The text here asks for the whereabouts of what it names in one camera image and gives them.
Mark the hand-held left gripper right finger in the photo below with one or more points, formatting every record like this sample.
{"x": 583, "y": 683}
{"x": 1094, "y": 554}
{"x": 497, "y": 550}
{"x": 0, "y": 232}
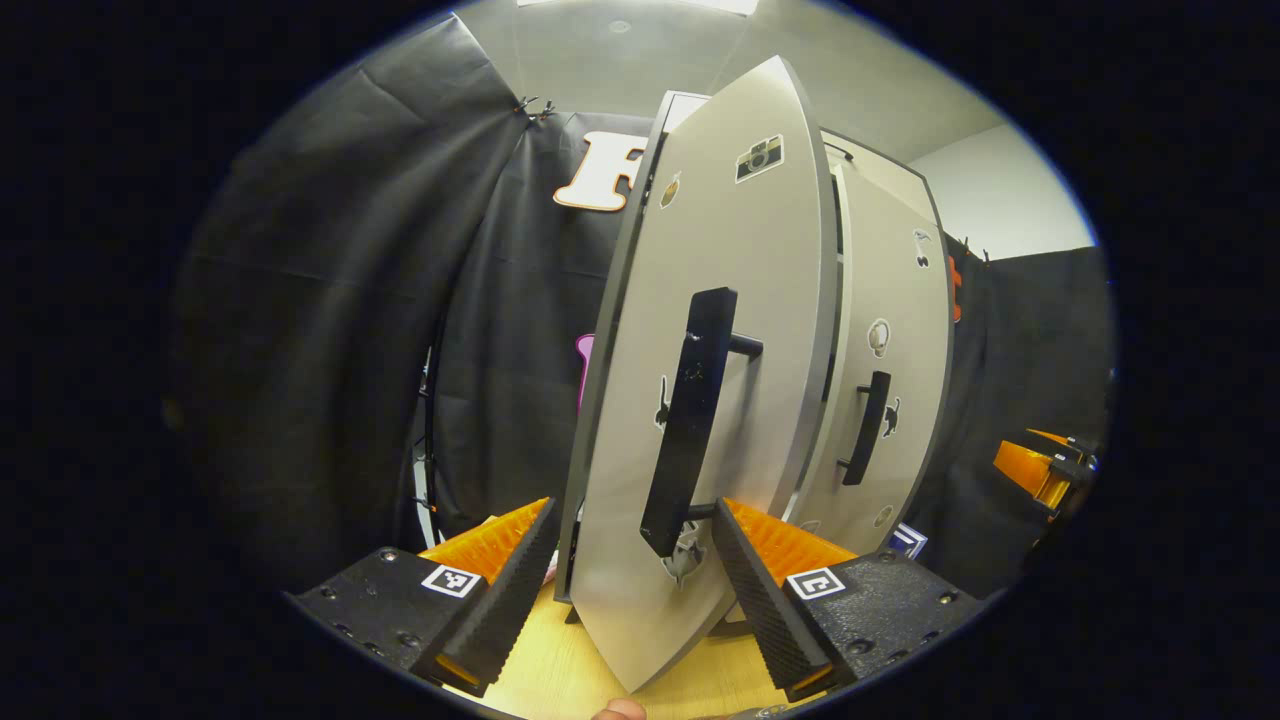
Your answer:
{"x": 765, "y": 600}

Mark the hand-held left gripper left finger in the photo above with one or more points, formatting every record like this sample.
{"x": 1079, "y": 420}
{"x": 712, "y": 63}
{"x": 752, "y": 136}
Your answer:
{"x": 500, "y": 610}

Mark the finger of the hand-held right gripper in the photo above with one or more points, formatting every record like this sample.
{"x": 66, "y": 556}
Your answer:
{"x": 1025, "y": 470}
{"x": 1060, "y": 440}

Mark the white cabinet door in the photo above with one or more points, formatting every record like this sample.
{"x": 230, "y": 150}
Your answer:
{"x": 900, "y": 290}
{"x": 740, "y": 260}

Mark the white cabinet top panel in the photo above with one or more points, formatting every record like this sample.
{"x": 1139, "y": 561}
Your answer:
{"x": 885, "y": 172}

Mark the black backdrop cloth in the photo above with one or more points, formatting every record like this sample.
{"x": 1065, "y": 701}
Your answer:
{"x": 1010, "y": 340}
{"x": 330, "y": 300}

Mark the blue book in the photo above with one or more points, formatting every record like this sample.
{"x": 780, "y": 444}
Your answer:
{"x": 908, "y": 541}

